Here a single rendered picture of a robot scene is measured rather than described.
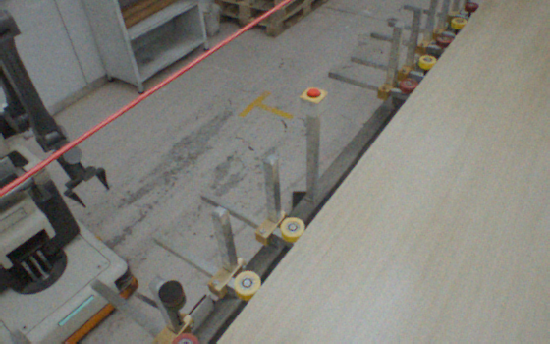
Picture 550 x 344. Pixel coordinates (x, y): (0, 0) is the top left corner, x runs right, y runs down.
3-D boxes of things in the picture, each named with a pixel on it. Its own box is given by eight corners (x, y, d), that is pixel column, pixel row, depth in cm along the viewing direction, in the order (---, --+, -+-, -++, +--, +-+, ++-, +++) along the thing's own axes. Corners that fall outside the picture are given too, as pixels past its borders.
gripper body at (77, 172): (98, 170, 143) (84, 152, 141) (72, 189, 138) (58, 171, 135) (91, 170, 148) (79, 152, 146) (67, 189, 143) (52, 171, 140)
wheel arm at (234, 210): (200, 201, 168) (199, 194, 165) (206, 196, 170) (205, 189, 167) (295, 252, 148) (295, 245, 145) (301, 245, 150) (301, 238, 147)
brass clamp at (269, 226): (253, 239, 153) (252, 230, 150) (275, 214, 161) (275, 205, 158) (268, 247, 151) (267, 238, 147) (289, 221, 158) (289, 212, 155)
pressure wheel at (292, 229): (285, 258, 147) (283, 238, 139) (279, 240, 153) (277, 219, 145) (307, 253, 148) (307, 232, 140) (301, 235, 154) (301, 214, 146)
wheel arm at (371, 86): (328, 79, 225) (328, 71, 222) (331, 76, 227) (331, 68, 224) (408, 103, 205) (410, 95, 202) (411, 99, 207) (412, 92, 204)
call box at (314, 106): (299, 115, 148) (299, 95, 143) (309, 104, 152) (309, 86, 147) (316, 121, 145) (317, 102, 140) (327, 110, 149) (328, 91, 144)
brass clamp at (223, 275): (207, 290, 138) (205, 282, 135) (234, 260, 146) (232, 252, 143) (222, 300, 135) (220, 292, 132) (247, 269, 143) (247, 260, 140)
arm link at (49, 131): (2, 6, 114) (-39, 23, 108) (12, 11, 111) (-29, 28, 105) (63, 131, 143) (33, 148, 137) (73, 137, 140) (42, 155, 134)
